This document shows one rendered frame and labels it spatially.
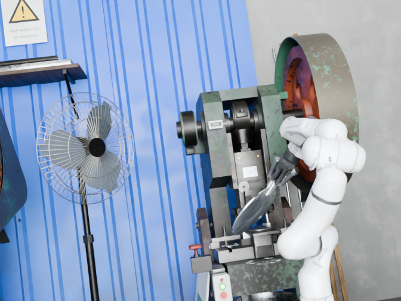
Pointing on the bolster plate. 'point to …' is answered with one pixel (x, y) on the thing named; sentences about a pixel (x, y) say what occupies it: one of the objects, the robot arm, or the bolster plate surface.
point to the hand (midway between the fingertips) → (270, 187)
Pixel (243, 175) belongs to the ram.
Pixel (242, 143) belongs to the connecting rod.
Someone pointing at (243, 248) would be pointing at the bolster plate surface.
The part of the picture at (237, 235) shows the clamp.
